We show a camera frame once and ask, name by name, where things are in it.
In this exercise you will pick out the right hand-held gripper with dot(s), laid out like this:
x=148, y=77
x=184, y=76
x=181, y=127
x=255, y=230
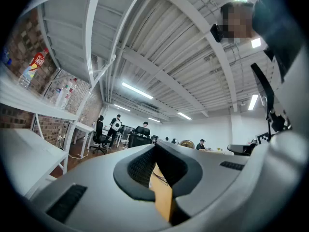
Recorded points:
x=263, y=138

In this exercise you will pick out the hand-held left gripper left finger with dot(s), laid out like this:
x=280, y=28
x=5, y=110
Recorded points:
x=96, y=178

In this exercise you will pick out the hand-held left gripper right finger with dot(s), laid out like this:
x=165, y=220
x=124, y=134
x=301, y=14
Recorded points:
x=212, y=173

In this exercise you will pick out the light wooden table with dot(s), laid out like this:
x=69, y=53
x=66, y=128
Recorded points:
x=214, y=151

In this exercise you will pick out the small ceiling spotlight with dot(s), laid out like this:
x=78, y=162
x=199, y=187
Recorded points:
x=242, y=103

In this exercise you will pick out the small white table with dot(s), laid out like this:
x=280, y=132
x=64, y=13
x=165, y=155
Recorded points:
x=83, y=127

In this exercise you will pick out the black mesh office chair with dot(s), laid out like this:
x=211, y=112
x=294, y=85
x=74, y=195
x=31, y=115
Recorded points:
x=140, y=136

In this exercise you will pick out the large white table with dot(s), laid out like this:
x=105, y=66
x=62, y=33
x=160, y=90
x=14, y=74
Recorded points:
x=29, y=151

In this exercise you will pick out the ceiling air conditioner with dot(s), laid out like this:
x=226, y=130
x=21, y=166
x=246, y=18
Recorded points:
x=150, y=107

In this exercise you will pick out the person's head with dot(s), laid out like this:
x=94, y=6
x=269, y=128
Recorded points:
x=239, y=20

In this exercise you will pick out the person's dark top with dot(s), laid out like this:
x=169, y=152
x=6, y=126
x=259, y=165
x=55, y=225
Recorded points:
x=277, y=25

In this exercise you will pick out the red label plastic bottle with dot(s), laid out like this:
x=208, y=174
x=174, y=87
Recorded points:
x=36, y=62

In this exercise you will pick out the white metal shelf rack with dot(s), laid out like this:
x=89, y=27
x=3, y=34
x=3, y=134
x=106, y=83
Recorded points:
x=96, y=33

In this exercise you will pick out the blue cap plastic bottle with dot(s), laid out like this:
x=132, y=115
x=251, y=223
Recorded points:
x=6, y=57

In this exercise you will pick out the black head camera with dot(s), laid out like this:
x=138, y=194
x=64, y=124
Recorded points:
x=216, y=33

